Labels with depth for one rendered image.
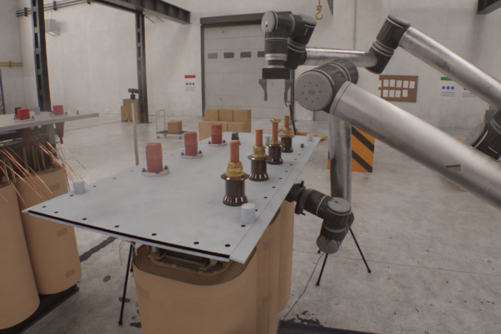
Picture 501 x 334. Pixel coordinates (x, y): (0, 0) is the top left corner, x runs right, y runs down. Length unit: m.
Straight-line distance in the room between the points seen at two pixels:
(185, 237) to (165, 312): 0.53
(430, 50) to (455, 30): 13.30
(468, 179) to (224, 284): 0.87
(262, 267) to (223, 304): 0.48
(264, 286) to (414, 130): 1.07
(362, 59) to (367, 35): 4.38
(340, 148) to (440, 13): 14.04
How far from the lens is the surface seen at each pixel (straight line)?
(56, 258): 2.71
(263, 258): 1.60
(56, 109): 2.47
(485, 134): 2.06
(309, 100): 1.12
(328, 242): 1.49
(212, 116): 8.29
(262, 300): 1.74
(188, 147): 1.64
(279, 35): 1.45
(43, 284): 2.83
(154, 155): 1.36
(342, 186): 1.50
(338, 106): 1.10
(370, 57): 2.06
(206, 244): 0.80
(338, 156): 1.43
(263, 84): 1.48
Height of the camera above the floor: 1.75
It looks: 12 degrees down
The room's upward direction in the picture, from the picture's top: straight up
